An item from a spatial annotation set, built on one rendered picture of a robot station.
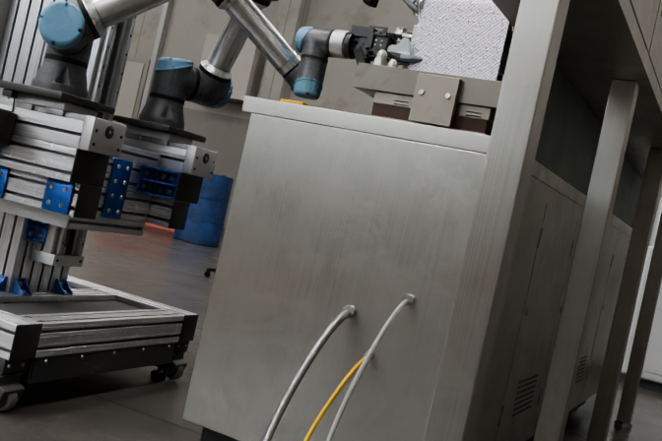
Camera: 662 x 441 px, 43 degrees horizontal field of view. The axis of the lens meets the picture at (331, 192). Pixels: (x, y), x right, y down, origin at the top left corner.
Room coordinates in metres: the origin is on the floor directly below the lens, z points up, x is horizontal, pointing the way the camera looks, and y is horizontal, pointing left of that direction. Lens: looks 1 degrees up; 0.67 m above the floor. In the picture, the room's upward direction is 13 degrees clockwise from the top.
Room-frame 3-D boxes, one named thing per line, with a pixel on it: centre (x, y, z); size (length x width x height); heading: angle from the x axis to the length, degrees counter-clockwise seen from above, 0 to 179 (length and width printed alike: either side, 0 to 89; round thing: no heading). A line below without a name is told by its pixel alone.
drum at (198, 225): (9.09, 1.31, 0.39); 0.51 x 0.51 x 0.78
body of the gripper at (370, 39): (2.20, -0.02, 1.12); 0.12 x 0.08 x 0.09; 64
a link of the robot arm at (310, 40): (2.27, 0.13, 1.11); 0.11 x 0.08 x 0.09; 64
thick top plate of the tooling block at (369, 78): (1.97, -0.21, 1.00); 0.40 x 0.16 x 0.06; 64
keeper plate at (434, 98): (1.88, -0.18, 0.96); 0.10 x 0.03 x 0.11; 64
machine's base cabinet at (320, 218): (3.02, -0.61, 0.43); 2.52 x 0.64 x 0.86; 154
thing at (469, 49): (2.09, -0.23, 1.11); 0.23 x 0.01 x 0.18; 64
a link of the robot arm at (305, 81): (2.29, 0.13, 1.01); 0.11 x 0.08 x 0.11; 9
